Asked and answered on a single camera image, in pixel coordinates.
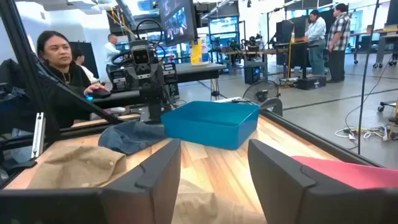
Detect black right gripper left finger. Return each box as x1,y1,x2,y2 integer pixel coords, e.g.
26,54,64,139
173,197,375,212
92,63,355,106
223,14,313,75
99,139,182,224

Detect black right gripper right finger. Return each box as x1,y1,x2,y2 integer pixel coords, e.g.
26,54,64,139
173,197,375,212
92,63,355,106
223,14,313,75
248,139,320,224

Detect blue denim hat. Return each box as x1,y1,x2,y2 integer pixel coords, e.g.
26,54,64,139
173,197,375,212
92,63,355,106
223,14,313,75
98,120,167,156

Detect tan cloth hat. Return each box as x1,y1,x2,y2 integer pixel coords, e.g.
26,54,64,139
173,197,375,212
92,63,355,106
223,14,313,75
27,144,127,190

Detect person in white shirt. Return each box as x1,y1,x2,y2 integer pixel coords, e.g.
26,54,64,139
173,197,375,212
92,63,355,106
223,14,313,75
104,33,123,75

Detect black computer mouse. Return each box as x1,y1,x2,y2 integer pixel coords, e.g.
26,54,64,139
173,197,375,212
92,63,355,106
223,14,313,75
85,88,111,101

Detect black desk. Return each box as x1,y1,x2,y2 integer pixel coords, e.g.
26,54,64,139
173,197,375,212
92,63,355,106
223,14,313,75
174,62,227,85

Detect yellow container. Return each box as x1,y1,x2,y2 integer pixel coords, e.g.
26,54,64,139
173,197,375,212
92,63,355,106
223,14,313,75
190,37,203,65

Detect computer monitor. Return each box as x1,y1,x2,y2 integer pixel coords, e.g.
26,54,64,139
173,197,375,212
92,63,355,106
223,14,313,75
157,0,199,47

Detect red plastic bin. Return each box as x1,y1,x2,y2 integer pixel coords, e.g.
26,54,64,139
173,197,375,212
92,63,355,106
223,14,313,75
291,155,398,190

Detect blue plastic bin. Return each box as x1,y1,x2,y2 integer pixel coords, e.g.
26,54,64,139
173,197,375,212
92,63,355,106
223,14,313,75
160,100,260,151

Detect seated person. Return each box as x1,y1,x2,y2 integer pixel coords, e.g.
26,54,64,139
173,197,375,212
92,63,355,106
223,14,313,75
35,30,111,130

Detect black floor fan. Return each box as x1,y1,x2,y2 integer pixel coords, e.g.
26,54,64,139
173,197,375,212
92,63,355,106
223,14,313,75
242,80,280,105

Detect black box on floor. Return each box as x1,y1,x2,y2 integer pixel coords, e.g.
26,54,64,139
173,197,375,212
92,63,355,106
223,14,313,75
296,75,327,91

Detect black vertical pole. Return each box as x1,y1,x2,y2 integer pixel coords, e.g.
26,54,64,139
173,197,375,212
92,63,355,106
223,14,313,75
357,0,381,156

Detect standing person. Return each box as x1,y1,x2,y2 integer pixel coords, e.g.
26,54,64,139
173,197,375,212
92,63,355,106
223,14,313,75
325,2,351,83
303,9,327,77

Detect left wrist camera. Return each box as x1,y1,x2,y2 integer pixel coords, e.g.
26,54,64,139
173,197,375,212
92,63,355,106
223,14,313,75
130,45,154,67

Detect white floor cables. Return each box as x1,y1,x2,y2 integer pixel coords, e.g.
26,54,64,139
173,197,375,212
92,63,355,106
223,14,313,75
335,123,398,142

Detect silver metal bracket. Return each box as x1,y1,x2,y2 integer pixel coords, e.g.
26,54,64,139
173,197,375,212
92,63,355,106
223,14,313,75
30,112,47,159

